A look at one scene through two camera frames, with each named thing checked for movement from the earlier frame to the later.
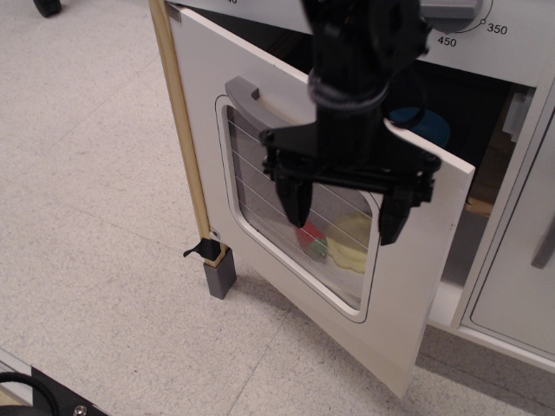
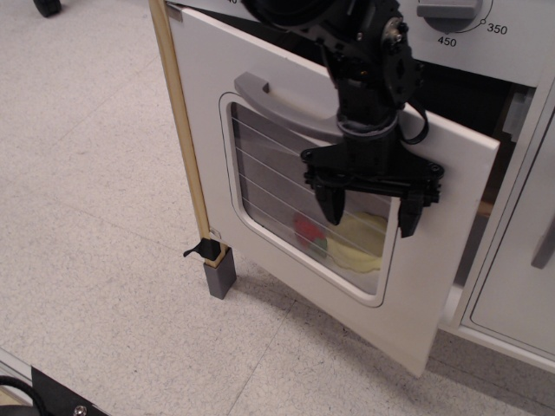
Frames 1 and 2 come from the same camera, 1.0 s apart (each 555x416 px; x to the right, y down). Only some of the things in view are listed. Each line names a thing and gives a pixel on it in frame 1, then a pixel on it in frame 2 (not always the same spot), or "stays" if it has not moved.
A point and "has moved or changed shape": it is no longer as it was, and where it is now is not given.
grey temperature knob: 451,16 stays
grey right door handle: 546,246 stays
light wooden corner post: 160,15 stays
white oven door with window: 386,308 has moved or changed shape
